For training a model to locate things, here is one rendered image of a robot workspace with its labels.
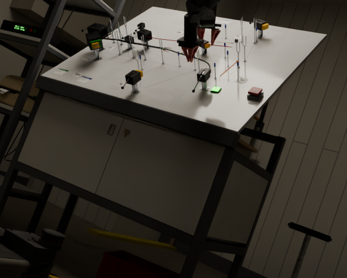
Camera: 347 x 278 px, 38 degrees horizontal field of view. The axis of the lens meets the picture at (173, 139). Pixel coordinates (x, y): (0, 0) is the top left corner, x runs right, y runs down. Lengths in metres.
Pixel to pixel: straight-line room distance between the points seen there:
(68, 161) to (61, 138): 0.13
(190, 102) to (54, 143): 0.75
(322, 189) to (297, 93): 0.92
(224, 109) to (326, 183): 2.25
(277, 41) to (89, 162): 1.21
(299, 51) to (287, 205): 1.99
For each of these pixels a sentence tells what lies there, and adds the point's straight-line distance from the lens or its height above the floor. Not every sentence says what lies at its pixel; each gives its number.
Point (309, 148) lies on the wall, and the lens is 4.47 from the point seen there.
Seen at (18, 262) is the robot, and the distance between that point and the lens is 1.43.
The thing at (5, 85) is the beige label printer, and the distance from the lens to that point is 3.00.
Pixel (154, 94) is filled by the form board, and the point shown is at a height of 0.94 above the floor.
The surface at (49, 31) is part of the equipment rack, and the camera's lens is 2.84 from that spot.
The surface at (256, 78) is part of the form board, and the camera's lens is 2.46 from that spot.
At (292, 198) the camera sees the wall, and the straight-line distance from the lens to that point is 4.42.
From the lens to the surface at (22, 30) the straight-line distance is 3.02.
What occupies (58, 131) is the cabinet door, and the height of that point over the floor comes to 0.62.
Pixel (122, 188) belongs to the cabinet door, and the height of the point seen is 0.48.
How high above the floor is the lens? 0.57
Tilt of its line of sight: 5 degrees up
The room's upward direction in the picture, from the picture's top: 20 degrees clockwise
